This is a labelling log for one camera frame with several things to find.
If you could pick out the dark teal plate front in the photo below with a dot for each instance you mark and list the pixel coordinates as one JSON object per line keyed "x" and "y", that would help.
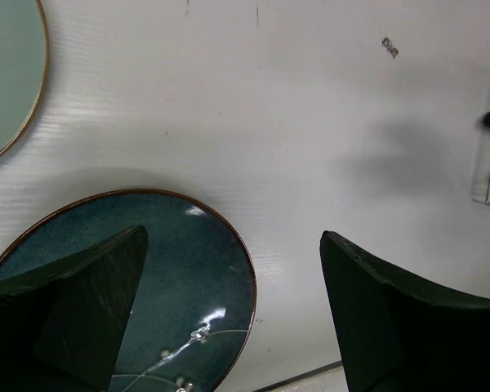
{"x": 196, "y": 299}

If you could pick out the mint green flower plate front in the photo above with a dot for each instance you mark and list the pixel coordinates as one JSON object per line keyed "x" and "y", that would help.
{"x": 24, "y": 64}

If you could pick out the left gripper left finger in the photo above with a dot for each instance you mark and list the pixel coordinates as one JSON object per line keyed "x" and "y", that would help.
{"x": 62, "y": 324}

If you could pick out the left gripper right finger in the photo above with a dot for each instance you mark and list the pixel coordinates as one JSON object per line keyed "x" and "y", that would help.
{"x": 397, "y": 331}

